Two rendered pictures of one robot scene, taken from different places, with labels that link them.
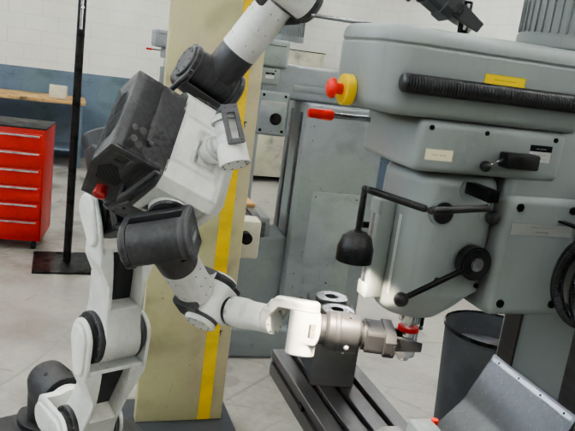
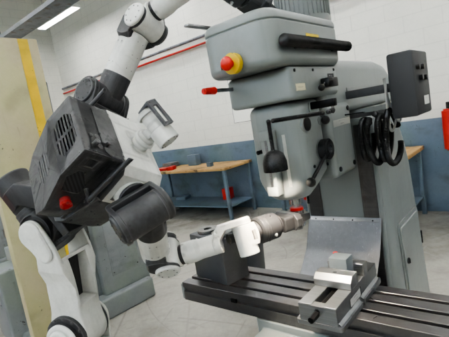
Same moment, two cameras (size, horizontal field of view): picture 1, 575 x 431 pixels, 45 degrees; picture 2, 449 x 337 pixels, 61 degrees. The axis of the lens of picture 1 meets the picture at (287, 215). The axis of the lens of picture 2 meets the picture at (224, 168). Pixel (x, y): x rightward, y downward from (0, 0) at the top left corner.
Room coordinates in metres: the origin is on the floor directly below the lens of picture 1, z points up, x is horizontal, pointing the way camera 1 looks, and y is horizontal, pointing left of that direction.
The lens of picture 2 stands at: (0.42, 0.54, 1.60)
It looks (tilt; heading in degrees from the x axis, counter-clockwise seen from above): 7 degrees down; 330
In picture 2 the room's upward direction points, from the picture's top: 10 degrees counter-clockwise
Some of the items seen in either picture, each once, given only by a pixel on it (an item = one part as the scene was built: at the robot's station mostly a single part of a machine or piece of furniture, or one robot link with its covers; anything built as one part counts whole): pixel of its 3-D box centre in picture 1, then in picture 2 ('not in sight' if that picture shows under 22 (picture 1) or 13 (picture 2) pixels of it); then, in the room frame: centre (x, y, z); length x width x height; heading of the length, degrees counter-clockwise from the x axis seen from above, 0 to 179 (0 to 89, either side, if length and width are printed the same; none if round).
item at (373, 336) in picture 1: (364, 335); (278, 224); (1.43, -0.21, 1.23); 0.13 x 0.12 x 0.10; 1
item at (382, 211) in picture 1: (376, 247); (271, 163); (1.39, -0.19, 1.45); 0.04 x 0.04 x 0.21; 19
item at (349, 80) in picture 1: (346, 89); (232, 63); (1.35, -0.08, 1.76); 0.06 x 0.02 x 0.06; 19
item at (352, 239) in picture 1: (355, 245); (274, 160); (1.31, -0.14, 1.47); 0.07 x 0.07 x 0.06
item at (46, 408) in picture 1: (80, 416); not in sight; (1.86, 0.54, 0.68); 0.21 x 0.20 x 0.13; 42
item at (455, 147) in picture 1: (460, 142); (285, 87); (1.44, -0.34, 1.68); 0.34 x 0.24 x 0.10; 109
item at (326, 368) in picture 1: (328, 335); (218, 252); (1.82, -0.16, 1.06); 0.22 x 0.12 x 0.20; 8
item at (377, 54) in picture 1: (460, 78); (274, 49); (1.43, -0.31, 1.81); 0.47 x 0.26 x 0.16; 109
